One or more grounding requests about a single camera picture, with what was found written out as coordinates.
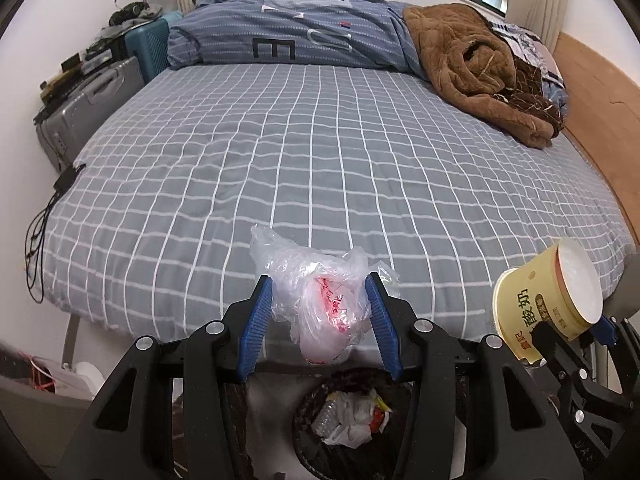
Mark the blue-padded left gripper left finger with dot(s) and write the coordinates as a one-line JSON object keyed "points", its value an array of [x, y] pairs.
{"points": [[127, 431]]}

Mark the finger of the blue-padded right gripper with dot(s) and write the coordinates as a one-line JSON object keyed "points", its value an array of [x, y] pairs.
{"points": [[604, 332], [564, 359]]}

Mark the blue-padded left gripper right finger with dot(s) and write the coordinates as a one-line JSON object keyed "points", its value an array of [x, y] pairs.
{"points": [[512, 432]]}

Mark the yellow yogurt cup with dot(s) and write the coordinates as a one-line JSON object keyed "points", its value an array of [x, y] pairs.
{"points": [[560, 286]]}

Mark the white tissue paper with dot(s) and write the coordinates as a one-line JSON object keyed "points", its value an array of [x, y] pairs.
{"points": [[355, 413]]}

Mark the clear plastic bag red print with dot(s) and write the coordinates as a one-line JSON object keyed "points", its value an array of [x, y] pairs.
{"points": [[321, 296]]}

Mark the clear bubble wrap bag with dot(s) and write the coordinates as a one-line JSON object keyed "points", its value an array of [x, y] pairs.
{"points": [[327, 420]]}

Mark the black lined trash bin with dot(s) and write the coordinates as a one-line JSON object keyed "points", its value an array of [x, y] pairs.
{"points": [[373, 460]]}

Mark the grey checked bed mattress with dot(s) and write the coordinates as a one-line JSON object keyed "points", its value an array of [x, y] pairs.
{"points": [[154, 235]]}

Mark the wooden headboard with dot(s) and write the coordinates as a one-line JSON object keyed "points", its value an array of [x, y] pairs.
{"points": [[604, 120]]}

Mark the patterned pillow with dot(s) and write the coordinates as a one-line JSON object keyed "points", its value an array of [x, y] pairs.
{"points": [[529, 48]]}

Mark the brown fleece blanket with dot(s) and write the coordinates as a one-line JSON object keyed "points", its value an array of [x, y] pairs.
{"points": [[475, 70]]}

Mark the grey hard suitcase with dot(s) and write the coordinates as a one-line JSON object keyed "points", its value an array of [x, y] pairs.
{"points": [[63, 132]]}

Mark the clutter on suitcases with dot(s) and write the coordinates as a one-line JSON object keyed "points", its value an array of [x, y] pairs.
{"points": [[108, 47]]}

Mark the teal suitcase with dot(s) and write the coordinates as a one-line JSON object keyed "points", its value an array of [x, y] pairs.
{"points": [[148, 44]]}

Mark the blue striped duvet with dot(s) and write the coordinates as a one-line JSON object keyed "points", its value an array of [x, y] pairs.
{"points": [[352, 33]]}

